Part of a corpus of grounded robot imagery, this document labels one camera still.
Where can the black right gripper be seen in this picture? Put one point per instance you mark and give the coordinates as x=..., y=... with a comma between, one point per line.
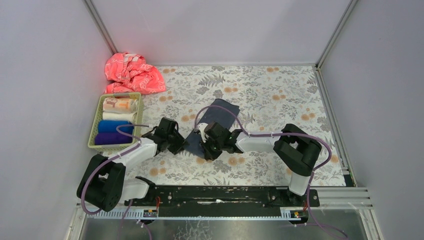
x=210, y=144

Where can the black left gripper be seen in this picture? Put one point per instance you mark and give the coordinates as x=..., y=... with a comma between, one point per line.
x=173, y=138

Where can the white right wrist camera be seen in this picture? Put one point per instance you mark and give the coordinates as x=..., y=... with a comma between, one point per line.
x=201, y=127

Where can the purple towel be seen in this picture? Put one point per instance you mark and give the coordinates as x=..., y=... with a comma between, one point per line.
x=112, y=138

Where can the beige lettered towel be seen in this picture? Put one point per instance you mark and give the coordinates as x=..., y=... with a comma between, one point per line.
x=119, y=105

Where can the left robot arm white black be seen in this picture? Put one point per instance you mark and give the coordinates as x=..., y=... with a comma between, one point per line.
x=103, y=184

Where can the floral table cloth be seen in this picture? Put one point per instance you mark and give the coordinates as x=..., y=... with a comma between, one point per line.
x=269, y=97

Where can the blue rolled towel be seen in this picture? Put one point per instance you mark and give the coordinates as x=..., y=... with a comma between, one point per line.
x=110, y=126

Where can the white rolled towel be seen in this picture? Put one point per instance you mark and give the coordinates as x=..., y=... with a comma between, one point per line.
x=128, y=117

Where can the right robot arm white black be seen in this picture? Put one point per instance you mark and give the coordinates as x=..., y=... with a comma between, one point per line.
x=298, y=150

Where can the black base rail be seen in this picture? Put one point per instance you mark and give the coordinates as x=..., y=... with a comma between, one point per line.
x=224, y=201

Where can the dark grey cloth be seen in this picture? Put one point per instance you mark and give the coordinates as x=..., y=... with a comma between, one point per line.
x=224, y=113

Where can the pale green plastic basket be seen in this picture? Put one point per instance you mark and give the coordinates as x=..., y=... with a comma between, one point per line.
x=98, y=118

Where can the pink patterned cloth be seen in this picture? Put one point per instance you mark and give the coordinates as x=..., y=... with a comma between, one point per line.
x=129, y=72

